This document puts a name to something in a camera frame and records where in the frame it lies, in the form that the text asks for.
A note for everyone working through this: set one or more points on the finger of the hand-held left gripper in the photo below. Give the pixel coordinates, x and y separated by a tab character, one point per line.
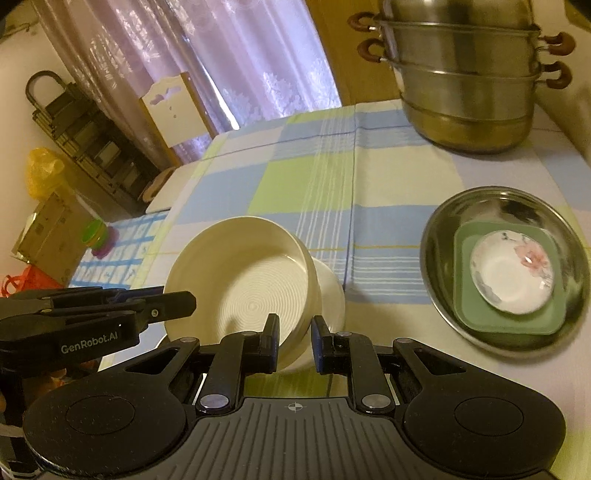
138	292
171	304

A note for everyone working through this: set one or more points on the cream wooden chair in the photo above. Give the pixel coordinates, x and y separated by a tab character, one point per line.
171	115

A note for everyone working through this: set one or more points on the shallow steel plate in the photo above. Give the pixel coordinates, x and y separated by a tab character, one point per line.
438	258

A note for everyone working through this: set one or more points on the cream ribbed bowl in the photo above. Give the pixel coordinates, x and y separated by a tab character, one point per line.
240	277

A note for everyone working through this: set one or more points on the black metal rack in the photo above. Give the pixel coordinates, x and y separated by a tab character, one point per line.
87	134

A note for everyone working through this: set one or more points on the small floral saucer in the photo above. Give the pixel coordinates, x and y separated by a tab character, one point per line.
508	277

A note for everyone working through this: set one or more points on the checked pastel tablecloth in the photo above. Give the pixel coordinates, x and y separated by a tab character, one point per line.
323	184

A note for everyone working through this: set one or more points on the person's left hand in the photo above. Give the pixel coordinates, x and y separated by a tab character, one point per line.
64	379

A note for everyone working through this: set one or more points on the stacked steel steamer pot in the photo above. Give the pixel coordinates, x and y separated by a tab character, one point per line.
461	83

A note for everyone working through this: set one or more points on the blue patterned cloth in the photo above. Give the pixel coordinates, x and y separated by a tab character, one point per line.
124	249

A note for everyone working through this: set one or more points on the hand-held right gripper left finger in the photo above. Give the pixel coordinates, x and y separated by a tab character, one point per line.
272	344

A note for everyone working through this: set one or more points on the red plastic bag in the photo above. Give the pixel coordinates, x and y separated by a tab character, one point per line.
27	281

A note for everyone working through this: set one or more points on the cardboard box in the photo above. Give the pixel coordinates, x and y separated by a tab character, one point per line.
51	235

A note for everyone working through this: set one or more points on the yellow plastic bag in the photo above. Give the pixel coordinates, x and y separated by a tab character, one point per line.
44	173

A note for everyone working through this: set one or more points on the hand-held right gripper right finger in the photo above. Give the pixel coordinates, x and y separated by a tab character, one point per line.
317	344

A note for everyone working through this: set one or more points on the green pink toy cup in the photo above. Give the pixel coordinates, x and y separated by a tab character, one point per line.
102	237

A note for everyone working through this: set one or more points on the white floral bowl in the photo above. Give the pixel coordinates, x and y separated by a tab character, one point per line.
330	295

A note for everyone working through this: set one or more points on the wooden door panel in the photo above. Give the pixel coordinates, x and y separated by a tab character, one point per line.
351	55

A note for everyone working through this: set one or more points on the purple lace curtain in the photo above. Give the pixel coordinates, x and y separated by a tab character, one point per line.
207	55

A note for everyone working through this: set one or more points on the green square plate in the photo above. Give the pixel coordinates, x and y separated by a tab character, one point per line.
466	304

